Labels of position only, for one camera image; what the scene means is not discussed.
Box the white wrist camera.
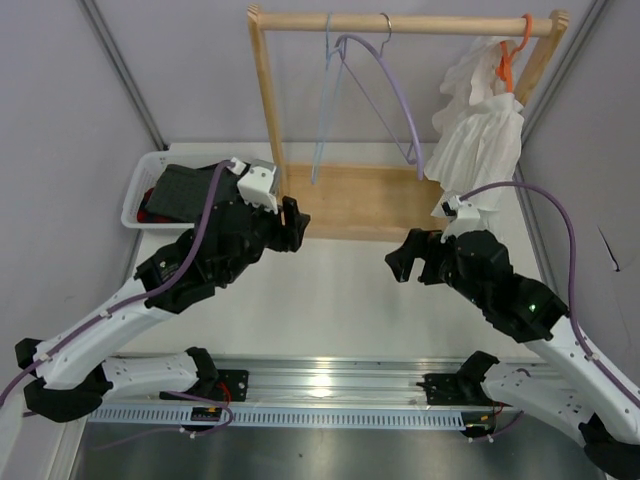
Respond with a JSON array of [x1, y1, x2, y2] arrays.
[[441, 196, 483, 243], [229, 157, 280, 214]]

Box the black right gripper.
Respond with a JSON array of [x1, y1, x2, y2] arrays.
[[386, 227, 489, 309]]

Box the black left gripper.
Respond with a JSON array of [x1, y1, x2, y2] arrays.
[[221, 183, 310, 285]]

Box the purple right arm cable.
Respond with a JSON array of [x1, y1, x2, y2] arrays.
[[457, 181, 626, 444]]

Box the white ruffled skirt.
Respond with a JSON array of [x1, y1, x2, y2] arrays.
[[424, 37, 524, 217]]

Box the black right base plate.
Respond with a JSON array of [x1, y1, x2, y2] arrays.
[[415, 373, 493, 406]]

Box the lilac plastic hanger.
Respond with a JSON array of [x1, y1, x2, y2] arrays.
[[335, 33, 425, 181]]

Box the orange plastic hanger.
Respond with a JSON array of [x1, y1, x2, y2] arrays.
[[495, 13, 533, 93]]

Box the white plastic basket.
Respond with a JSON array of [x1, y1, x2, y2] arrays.
[[121, 151, 230, 231]]

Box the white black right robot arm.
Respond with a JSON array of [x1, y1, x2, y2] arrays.
[[385, 229, 639, 479]]

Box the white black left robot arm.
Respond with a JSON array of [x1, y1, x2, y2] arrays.
[[15, 197, 311, 423]]

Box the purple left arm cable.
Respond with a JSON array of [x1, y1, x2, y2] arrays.
[[0, 158, 241, 441]]

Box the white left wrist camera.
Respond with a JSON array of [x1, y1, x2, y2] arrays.
[[229, 157, 280, 214]]

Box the white slotted cable duct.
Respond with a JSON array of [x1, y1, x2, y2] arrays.
[[89, 404, 465, 431]]

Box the aluminium mounting rail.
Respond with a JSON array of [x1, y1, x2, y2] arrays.
[[94, 357, 566, 412]]

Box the light blue wire hanger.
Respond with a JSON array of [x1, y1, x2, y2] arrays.
[[311, 12, 343, 185]]

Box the dark grey dotted garment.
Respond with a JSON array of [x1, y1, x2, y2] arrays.
[[145, 164, 214, 223]]

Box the wooden clothes rack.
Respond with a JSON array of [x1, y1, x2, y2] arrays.
[[247, 5, 569, 241]]

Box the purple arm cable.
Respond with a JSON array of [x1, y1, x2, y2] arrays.
[[457, 181, 626, 444], [0, 158, 241, 441]]

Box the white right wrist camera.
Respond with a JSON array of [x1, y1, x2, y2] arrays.
[[441, 196, 483, 243]]

